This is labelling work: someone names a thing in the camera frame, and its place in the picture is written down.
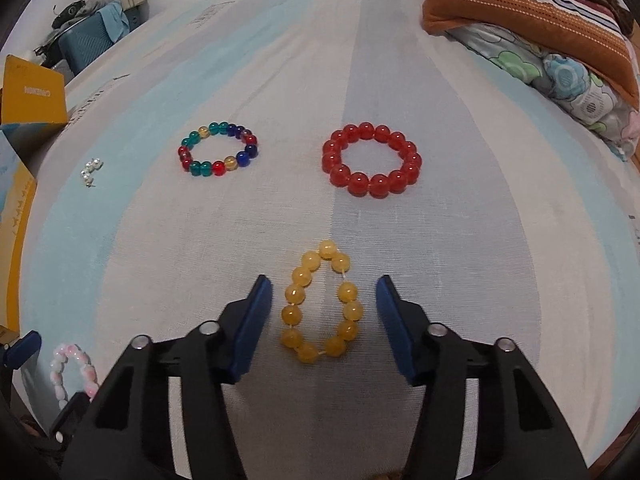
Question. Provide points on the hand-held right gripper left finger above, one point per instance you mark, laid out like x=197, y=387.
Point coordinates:
x=252, y=320

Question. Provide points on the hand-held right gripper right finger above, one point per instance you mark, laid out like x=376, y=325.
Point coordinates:
x=395, y=320

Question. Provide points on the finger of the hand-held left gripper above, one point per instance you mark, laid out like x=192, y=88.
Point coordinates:
x=22, y=350
x=72, y=412

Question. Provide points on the white and yellow cardboard box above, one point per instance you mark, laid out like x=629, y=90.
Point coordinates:
x=35, y=92

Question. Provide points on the floral quilt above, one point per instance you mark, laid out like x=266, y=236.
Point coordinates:
x=575, y=80

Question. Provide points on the blue suitcase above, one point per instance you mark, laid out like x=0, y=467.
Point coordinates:
x=85, y=40

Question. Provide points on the teal cloth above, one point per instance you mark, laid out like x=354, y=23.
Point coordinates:
x=114, y=17

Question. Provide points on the striped orange pillow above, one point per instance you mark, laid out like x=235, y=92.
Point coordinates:
x=525, y=5

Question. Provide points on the black bag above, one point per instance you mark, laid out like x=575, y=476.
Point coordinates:
x=70, y=12

